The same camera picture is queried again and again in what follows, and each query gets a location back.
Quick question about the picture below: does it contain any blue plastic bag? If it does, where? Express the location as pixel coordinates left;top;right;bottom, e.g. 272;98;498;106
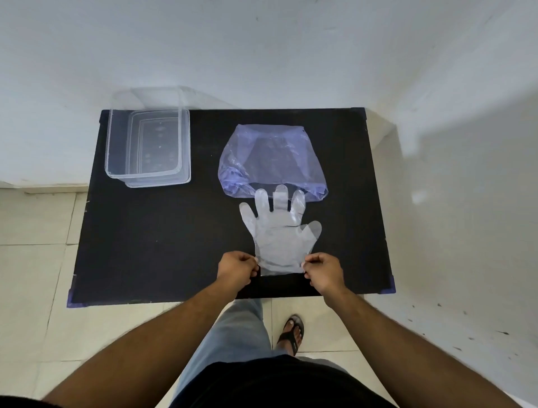
218;124;329;200

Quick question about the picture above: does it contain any person's right hand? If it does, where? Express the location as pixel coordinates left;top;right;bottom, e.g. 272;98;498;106
301;252;346;296

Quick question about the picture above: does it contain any person's right forearm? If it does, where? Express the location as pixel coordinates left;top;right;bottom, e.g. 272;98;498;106
321;284;522;408

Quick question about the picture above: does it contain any person's left hand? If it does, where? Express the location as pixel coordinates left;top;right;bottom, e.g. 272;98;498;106
216;251;260;293

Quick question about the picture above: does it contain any person's grey trouser leg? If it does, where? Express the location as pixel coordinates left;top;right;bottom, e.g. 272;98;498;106
171;298;349;408

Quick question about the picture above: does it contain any person's black shirt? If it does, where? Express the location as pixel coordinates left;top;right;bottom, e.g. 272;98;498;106
0;354;398;408

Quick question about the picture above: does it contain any clear plastic container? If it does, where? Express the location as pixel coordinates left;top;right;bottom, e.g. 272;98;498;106
104;87;192;188

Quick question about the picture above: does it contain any person's black sandal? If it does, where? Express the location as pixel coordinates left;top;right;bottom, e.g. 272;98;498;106
275;314;305;356

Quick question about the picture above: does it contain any person's left forearm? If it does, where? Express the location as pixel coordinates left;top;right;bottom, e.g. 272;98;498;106
42;278;244;408

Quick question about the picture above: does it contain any person's foot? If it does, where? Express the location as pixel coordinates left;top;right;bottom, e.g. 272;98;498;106
277;316;304;353

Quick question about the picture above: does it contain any clear plastic disposable glove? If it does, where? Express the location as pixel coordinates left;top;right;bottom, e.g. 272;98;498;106
239;184;323;277

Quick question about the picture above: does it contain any black table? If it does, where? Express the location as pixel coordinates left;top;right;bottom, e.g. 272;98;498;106
66;108;396;309

